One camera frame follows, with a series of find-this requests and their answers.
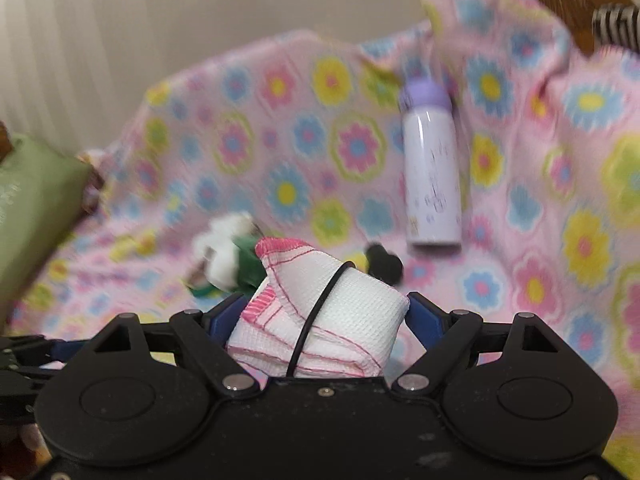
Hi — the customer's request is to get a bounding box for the black and white striped cloth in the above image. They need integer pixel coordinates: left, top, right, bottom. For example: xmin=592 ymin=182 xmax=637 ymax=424
xmin=592 ymin=4 xmax=640 ymax=53

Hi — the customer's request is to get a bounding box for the black round hair tie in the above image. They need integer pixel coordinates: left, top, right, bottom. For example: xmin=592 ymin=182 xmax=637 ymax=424
xmin=364 ymin=242 xmax=405 ymax=283

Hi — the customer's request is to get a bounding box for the white plush toy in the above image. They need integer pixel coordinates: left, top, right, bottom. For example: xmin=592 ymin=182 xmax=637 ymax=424
xmin=185 ymin=211 xmax=271 ymax=298

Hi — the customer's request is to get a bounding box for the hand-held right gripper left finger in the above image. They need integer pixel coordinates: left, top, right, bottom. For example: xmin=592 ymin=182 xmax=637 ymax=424
xmin=92 ymin=292 xmax=261 ymax=396

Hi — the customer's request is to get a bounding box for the purple and white bottle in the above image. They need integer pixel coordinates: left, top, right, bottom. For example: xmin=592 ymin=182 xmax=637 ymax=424
xmin=400 ymin=80 xmax=463 ymax=250

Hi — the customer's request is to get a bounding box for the pink and white towel bundle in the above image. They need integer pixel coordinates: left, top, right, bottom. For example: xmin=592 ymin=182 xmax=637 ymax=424
xmin=225 ymin=237 xmax=411 ymax=378

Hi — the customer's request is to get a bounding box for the pink floral fleece blanket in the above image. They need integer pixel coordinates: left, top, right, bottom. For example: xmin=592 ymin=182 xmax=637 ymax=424
xmin=7 ymin=0 xmax=640 ymax=468

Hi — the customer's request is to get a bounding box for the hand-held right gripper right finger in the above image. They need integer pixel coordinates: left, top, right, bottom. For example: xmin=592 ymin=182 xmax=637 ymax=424
xmin=392 ymin=291 xmax=551 ymax=395

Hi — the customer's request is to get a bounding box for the green printed pillow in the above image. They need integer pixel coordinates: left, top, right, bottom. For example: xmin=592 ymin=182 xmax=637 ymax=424
xmin=0 ymin=132 xmax=93 ymax=326

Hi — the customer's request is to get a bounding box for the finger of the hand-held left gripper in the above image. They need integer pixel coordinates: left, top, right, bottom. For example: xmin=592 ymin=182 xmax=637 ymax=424
xmin=0 ymin=335 xmax=93 ymax=363
xmin=0 ymin=362 xmax=58 ymax=386

